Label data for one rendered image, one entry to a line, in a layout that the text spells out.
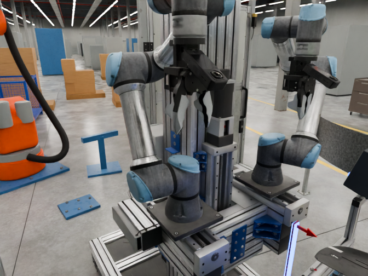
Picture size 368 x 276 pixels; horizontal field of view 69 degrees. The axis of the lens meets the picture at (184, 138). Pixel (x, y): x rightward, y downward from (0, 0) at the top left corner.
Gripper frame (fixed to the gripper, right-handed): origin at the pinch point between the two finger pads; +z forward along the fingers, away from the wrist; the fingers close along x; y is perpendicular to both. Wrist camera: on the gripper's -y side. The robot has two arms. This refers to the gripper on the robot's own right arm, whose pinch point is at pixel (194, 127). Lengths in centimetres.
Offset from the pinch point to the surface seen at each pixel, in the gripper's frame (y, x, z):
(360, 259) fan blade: -32, -26, 31
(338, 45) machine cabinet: 373, -928, -15
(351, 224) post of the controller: -15, -76, 54
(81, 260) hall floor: 142, -2, 148
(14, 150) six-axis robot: 332, 14, 107
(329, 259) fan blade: -27.9, -19.1, 29.6
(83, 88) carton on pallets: 846, -243, 117
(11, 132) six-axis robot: 330, 14, 82
